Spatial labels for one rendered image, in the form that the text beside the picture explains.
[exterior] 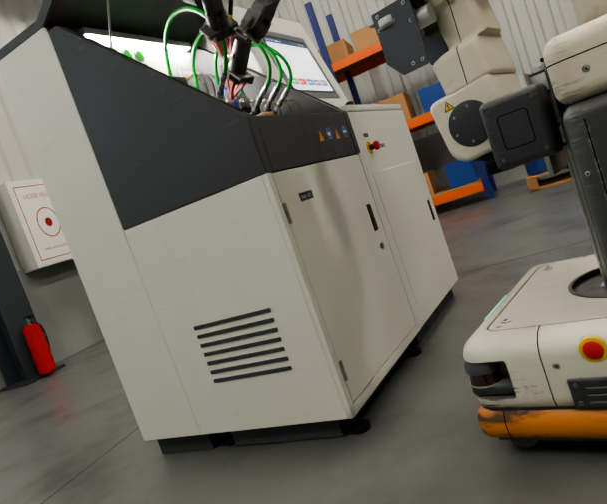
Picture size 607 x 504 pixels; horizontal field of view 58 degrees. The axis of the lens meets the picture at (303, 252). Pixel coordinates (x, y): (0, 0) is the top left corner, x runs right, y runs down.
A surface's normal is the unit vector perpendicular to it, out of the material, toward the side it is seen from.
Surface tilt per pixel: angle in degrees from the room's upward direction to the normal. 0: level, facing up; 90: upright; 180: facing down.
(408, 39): 90
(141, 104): 90
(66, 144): 90
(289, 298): 90
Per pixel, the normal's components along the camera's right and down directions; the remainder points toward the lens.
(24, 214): 0.87, -0.27
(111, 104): -0.45, 0.24
